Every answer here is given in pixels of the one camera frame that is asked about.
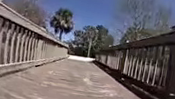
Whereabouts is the pale gravel path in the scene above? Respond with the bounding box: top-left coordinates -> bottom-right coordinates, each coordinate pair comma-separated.
67,54 -> 96,65

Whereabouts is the wooden boardwalk deck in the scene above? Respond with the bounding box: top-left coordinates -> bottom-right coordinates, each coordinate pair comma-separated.
0,47 -> 175,99

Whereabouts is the palm tree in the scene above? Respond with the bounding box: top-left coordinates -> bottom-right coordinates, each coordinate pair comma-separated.
46,5 -> 77,44

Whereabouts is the group of green trees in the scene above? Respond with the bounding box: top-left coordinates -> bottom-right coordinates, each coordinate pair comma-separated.
65,19 -> 117,61

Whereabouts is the weathered wooden railing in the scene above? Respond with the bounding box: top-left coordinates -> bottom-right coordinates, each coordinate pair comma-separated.
88,6 -> 175,99
0,0 -> 77,99

